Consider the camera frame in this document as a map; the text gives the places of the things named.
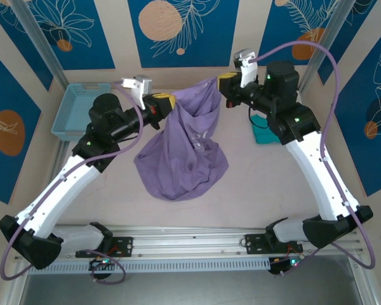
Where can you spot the purple t-shirt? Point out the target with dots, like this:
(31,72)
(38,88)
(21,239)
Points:
(181,159)

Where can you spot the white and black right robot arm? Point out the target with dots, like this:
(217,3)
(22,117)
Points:
(320,184)

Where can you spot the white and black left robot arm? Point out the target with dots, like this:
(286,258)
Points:
(60,190)

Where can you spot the folded teal t-shirt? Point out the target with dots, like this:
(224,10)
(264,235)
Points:
(263,136)

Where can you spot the light blue perforated plastic basket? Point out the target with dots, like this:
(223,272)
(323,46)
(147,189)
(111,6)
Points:
(77,108)

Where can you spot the small electronics board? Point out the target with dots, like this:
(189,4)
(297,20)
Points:
(287,265)
(101,263)

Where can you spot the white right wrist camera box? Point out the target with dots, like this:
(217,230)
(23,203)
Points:
(248,70)

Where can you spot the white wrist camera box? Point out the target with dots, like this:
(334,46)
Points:
(248,70)
(139,85)

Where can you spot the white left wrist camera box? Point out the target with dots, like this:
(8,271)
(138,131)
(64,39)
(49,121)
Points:
(139,85)

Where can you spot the aluminium table side rail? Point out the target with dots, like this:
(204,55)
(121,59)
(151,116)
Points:
(62,149)

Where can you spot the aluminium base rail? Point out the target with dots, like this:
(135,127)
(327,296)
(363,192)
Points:
(184,236)

